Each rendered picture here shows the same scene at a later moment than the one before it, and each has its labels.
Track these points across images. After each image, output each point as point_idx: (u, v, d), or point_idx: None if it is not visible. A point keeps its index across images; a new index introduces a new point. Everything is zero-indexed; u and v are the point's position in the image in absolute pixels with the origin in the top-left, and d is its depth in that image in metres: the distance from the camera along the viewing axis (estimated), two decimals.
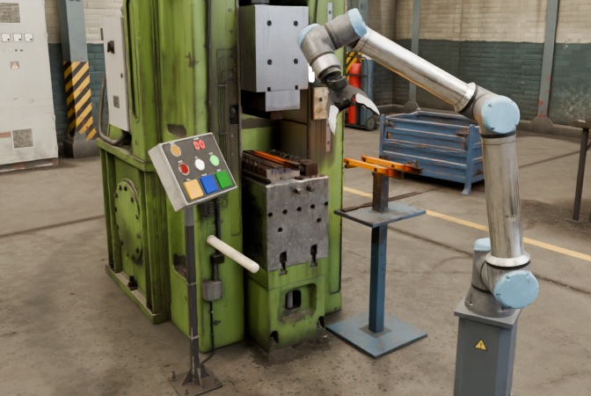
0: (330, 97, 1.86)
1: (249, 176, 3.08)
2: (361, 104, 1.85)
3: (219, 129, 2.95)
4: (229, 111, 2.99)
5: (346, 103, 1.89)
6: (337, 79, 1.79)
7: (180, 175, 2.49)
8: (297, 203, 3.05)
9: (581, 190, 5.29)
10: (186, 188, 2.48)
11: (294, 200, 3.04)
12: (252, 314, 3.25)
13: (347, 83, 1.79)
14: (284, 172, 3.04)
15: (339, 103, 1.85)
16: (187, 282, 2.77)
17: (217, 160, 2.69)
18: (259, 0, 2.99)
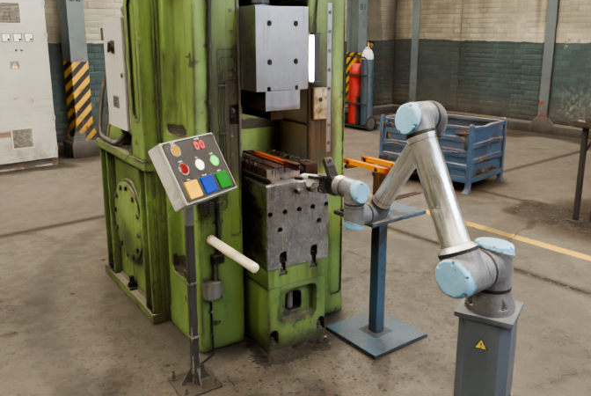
0: None
1: (249, 176, 3.08)
2: (312, 175, 2.79)
3: (219, 129, 2.95)
4: (229, 111, 2.99)
5: (322, 182, 2.79)
6: (330, 158, 2.74)
7: (180, 175, 2.49)
8: (297, 203, 3.05)
9: (581, 190, 5.29)
10: (186, 188, 2.48)
11: (294, 200, 3.04)
12: (252, 314, 3.25)
13: (323, 159, 2.75)
14: (284, 172, 3.04)
15: (326, 174, 2.80)
16: (187, 282, 2.77)
17: (217, 160, 2.69)
18: (259, 0, 2.99)
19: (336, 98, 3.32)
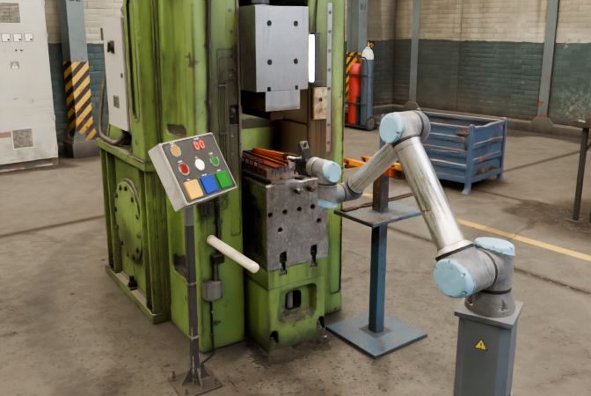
0: None
1: (249, 176, 3.08)
2: (294, 157, 2.97)
3: (219, 129, 2.95)
4: (229, 111, 2.99)
5: (298, 165, 2.94)
6: (304, 142, 2.90)
7: (180, 175, 2.49)
8: (297, 203, 3.05)
9: (581, 190, 5.29)
10: (186, 188, 2.48)
11: (294, 200, 3.04)
12: (252, 314, 3.25)
13: (298, 143, 2.90)
14: (284, 172, 3.04)
15: None
16: (187, 282, 2.77)
17: (217, 160, 2.69)
18: (259, 0, 2.99)
19: (336, 98, 3.32)
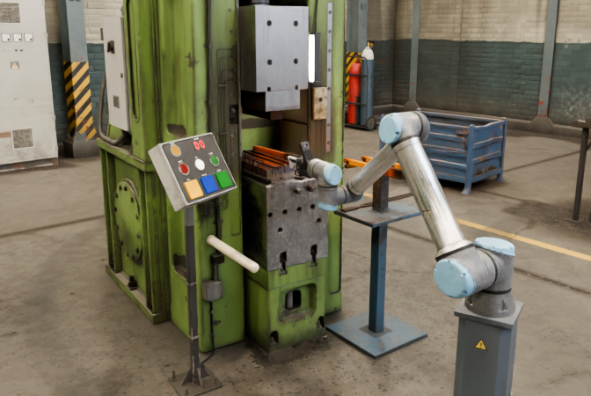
0: None
1: (249, 176, 3.08)
2: None
3: (219, 129, 2.95)
4: (229, 111, 2.99)
5: (299, 165, 2.94)
6: (306, 143, 2.89)
7: (180, 175, 2.49)
8: (297, 203, 3.05)
9: (581, 190, 5.29)
10: (186, 188, 2.48)
11: (294, 200, 3.04)
12: (252, 314, 3.25)
13: (299, 143, 2.89)
14: (284, 172, 3.04)
15: None
16: (187, 282, 2.77)
17: (217, 160, 2.69)
18: (259, 0, 2.99)
19: (336, 98, 3.32)
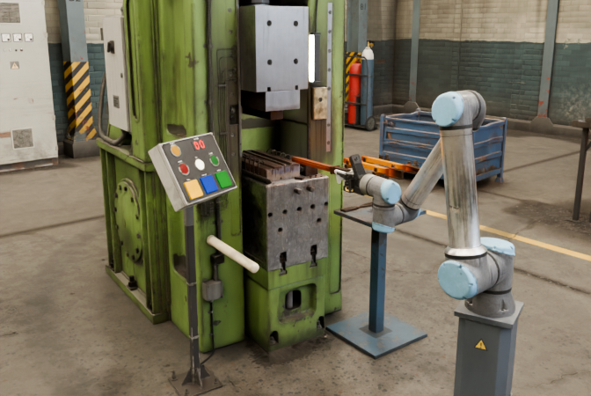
0: None
1: (249, 176, 3.08)
2: None
3: (219, 129, 2.95)
4: (229, 111, 2.99)
5: (348, 180, 2.62)
6: (357, 155, 2.57)
7: (180, 175, 2.49)
8: (297, 203, 3.05)
9: (581, 190, 5.29)
10: (186, 188, 2.48)
11: (294, 200, 3.04)
12: (252, 314, 3.25)
13: (349, 157, 2.58)
14: (284, 172, 3.04)
15: None
16: (187, 282, 2.77)
17: (217, 160, 2.69)
18: (259, 0, 2.99)
19: (336, 98, 3.32)
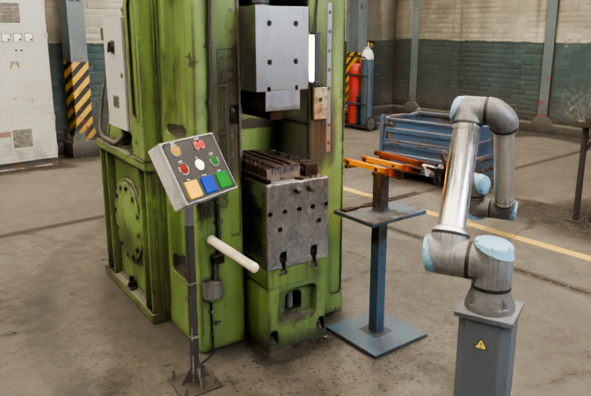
0: None
1: (249, 176, 3.08)
2: (431, 166, 3.02)
3: (219, 129, 2.95)
4: (229, 111, 2.99)
5: (437, 174, 3.00)
6: (447, 152, 2.95)
7: (180, 175, 2.49)
8: (297, 203, 3.05)
9: (581, 190, 5.29)
10: (186, 188, 2.48)
11: (294, 200, 3.04)
12: (252, 314, 3.25)
13: (440, 153, 2.95)
14: (284, 172, 3.04)
15: None
16: (187, 282, 2.77)
17: (217, 160, 2.69)
18: (259, 0, 2.99)
19: (336, 98, 3.32)
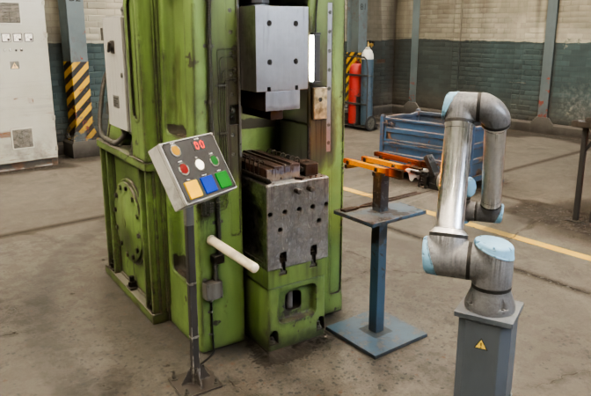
0: None
1: (249, 176, 3.08)
2: (415, 171, 2.95)
3: (219, 129, 2.95)
4: (229, 111, 2.99)
5: (422, 178, 2.93)
6: (431, 155, 2.89)
7: (180, 175, 2.49)
8: (297, 203, 3.05)
9: (581, 190, 5.29)
10: (186, 188, 2.48)
11: (294, 200, 3.04)
12: (252, 314, 3.25)
13: (424, 156, 2.89)
14: (284, 172, 3.04)
15: None
16: (187, 282, 2.77)
17: (217, 160, 2.69)
18: (259, 0, 2.99)
19: (336, 98, 3.32)
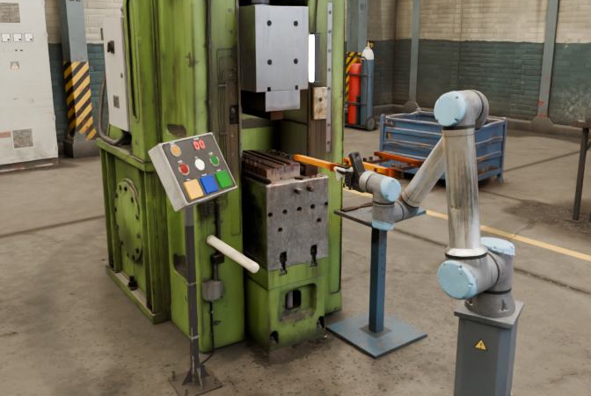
0: None
1: (249, 176, 3.08)
2: None
3: (219, 129, 2.95)
4: (229, 111, 2.99)
5: None
6: (357, 152, 2.57)
7: (180, 175, 2.49)
8: (297, 203, 3.05)
9: (581, 190, 5.29)
10: (186, 188, 2.48)
11: (294, 200, 3.04)
12: (252, 314, 3.25)
13: (349, 153, 2.58)
14: (284, 172, 3.04)
15: None
16: (187, 282, 2.77)
17: (217, 160, 2.69)
18: (259, 0, 2.99)
19: (336, 98, 3.32)
